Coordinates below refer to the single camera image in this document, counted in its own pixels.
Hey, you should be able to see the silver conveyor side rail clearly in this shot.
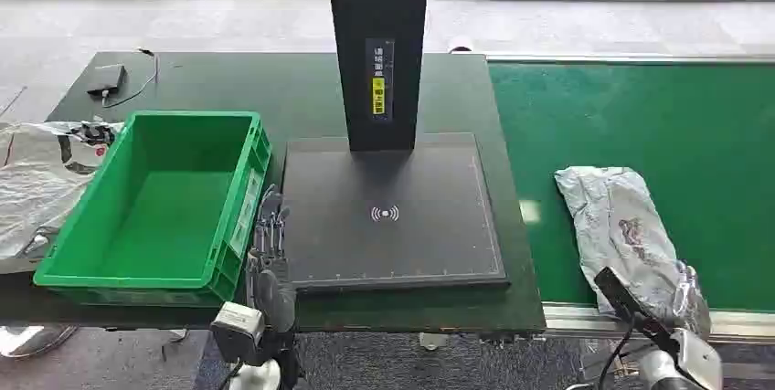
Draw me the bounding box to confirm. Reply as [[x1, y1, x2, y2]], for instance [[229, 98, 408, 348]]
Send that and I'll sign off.
[[541, 301, 775, 342]]

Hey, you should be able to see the grey plastic parcel red print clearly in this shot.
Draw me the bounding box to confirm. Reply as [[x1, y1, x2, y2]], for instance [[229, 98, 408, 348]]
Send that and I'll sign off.
[[554, 165, 713, 338]]

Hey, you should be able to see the black scanner base plate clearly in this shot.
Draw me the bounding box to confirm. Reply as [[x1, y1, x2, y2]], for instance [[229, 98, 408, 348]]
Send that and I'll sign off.
[[281, 132, 510, 292]]

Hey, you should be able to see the grey plastic parcel black print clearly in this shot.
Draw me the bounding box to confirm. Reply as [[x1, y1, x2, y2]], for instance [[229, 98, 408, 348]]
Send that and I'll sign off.
[[0, 120, 126, 276]]

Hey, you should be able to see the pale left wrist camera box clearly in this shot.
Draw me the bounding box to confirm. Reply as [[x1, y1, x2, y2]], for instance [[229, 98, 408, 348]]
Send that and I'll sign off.
[[209, 300, 266, 366]]

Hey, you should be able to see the thin black cable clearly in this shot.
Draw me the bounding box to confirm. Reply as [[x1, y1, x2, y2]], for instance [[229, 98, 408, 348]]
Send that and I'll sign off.
[[101, 47, 161, 110]]

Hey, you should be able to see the small black box device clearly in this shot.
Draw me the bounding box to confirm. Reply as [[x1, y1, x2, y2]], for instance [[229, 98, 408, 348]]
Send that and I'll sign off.
[[85, 63, 128, 99]]

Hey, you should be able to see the green conveyor belt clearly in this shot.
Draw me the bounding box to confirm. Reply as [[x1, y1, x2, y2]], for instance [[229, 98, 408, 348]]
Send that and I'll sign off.
[[487, 61, 775, 314]]

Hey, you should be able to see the black scanner column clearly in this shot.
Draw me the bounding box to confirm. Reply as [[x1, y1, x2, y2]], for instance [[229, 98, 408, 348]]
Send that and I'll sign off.
[[324, 0, 431, 153]]

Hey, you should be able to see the shiny grey round object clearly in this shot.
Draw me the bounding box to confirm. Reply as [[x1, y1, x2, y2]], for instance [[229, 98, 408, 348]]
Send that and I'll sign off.
[[0, 323, 80, 360]]

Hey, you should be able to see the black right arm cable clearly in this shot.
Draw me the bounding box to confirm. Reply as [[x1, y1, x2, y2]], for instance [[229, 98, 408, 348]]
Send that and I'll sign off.
[[595, 313, 638, 390]]

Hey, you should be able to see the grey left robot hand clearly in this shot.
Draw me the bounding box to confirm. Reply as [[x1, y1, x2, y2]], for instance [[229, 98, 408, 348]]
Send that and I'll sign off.
[[246, 184, 299, 335]]

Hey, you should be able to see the green plastic crate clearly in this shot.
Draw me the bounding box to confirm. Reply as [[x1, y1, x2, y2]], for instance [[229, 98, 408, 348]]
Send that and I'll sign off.
[[33, 111, 273, 308]]

